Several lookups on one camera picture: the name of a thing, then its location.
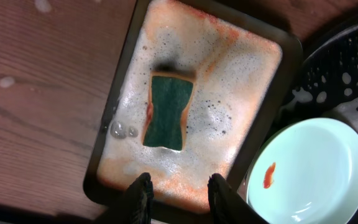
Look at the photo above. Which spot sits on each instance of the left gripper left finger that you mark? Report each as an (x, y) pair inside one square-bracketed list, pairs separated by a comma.
[(134, 206)]

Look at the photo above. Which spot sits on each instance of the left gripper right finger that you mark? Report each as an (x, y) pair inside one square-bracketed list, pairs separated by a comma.
[(226, 205)]

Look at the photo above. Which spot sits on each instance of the yellow green scrub sponge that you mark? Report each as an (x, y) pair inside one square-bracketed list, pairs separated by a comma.
[(166, 113)]

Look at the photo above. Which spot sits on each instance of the light blue plate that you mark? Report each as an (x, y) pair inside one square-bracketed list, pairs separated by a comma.
[(306, 173)]

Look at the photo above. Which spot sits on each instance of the rectangular soapy water tray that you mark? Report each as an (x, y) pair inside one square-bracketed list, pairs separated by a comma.
[(241, 68)]

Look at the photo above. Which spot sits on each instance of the round black tray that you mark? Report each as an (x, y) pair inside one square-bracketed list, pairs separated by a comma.
[(327, 84)]

